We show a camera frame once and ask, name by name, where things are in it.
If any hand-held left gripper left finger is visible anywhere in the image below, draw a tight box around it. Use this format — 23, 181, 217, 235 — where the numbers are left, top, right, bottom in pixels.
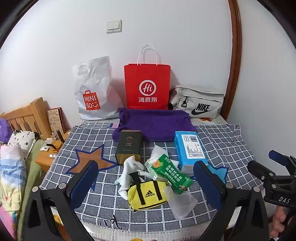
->
23, 159, 99, 241

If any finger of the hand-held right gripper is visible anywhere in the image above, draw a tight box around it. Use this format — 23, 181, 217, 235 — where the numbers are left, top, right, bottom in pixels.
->
268, 150, 296, 173
247, 160, 296, 186

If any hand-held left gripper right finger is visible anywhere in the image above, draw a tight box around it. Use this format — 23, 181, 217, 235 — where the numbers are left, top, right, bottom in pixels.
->
193, 161, 270, 241

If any clear plastic pouch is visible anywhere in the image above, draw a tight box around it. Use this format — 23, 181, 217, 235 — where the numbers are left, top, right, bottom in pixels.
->
163, 185, 198, 220

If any green printed tissue packet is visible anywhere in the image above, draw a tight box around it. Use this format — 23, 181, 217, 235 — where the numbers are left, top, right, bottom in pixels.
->
145, 154, 194, 194

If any yellow zip pouch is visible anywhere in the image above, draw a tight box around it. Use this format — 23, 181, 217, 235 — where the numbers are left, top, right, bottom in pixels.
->
126, 173, 168, 211

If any person's right hand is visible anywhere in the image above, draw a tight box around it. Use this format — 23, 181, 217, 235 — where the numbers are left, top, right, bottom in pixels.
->
271, 206, 292, 240

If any blue tissue pack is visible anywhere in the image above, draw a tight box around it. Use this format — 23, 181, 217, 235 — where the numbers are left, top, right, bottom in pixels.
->
174, 131, 208, 173

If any grey checkered blanket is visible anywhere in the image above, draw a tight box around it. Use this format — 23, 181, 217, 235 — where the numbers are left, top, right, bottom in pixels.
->
39, 118, 264, 232

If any wooden nightstand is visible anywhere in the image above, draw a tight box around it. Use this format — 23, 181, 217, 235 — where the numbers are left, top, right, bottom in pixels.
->
35, 130, 72, 172

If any green bed sheet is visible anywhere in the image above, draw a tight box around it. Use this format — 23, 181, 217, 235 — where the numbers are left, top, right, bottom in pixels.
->
17, 139, 48, 232

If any dark green tin box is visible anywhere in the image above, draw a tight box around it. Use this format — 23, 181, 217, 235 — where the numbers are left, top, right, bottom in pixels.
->
115, 130, 142, 165

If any white printed bed sheet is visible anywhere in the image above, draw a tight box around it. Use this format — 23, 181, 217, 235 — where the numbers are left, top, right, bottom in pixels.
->
48, 116, 232, 241

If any patterned notebook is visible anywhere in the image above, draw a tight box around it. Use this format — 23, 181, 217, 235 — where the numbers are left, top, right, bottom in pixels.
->
47, 109, 62, 135

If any purple towel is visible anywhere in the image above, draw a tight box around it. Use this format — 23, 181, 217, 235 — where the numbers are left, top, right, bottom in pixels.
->
112, 108, 197, 142

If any black dotted white pillow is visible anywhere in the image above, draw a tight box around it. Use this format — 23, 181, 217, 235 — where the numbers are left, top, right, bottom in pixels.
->
7, 130, 38, 160

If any grey waist bag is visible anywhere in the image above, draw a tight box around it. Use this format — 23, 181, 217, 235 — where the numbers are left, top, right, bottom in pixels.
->
169, 85, 225, 118

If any wooden bed headboard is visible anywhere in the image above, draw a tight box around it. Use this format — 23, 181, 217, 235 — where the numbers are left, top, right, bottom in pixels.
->
0, 97, 51, 139

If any purple plush toy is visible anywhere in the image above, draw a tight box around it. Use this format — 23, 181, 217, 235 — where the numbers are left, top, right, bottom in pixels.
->
0, 118, 12, 143

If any white plastic shopping bag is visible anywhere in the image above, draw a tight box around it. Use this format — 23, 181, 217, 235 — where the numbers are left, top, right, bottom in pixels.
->
72, 56, 124, 120

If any red paper bag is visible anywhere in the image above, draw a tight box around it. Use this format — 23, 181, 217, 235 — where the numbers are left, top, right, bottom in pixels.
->
124, 45, 171, 110

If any brown wooden door frame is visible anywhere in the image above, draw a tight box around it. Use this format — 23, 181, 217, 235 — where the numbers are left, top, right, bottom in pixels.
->
223, 0, 243, 121

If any white light switch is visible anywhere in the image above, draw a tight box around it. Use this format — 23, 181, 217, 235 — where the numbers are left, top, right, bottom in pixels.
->
106, 20, 122, 34

